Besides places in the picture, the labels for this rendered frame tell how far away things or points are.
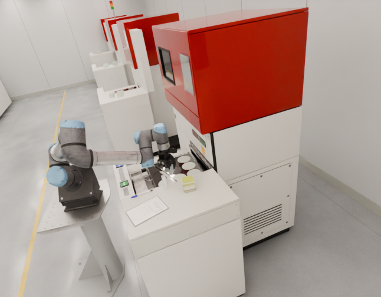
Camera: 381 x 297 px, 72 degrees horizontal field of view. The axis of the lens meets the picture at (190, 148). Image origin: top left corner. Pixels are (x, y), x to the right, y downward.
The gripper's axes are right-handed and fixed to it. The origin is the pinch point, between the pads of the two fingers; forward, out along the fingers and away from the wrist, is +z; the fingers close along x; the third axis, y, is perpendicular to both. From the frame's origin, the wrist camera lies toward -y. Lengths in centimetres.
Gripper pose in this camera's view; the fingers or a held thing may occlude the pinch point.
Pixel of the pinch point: (171, 172)
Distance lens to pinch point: 172.4
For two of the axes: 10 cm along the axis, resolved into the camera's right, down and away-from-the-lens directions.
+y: -4.1, 5.0, -7.6
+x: 9.0, 0.9, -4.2
